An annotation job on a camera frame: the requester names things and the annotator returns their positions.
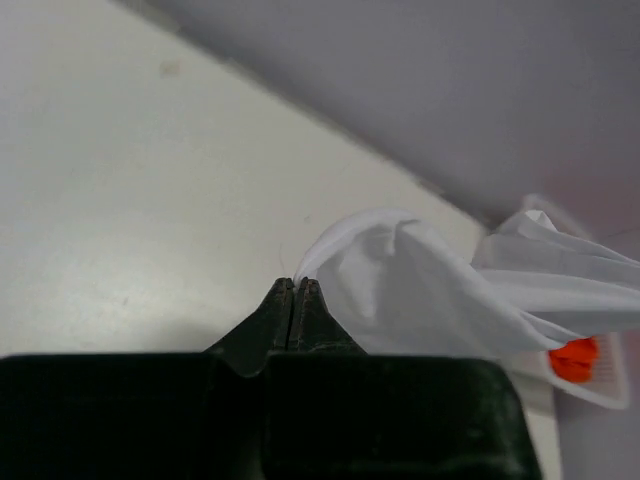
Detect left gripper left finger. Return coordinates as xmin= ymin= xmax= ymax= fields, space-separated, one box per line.
xmin=1 ymin=278 xmax=293 ymax=479

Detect orange t shirt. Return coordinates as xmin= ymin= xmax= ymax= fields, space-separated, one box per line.
xmin=547 ymin=337 xmax=600 ymax=384

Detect white t shirt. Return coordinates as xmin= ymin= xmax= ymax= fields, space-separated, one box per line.
xmin=296 ymin=209 xmax=639 ymax=359

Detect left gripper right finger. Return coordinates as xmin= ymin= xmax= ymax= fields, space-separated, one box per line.
xmin=261 ymin=279 xmax=542 ymax=479

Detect white plastic basket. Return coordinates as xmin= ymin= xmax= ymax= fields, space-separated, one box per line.
xmin=519 ymin=192 xmax=634 ymax=412

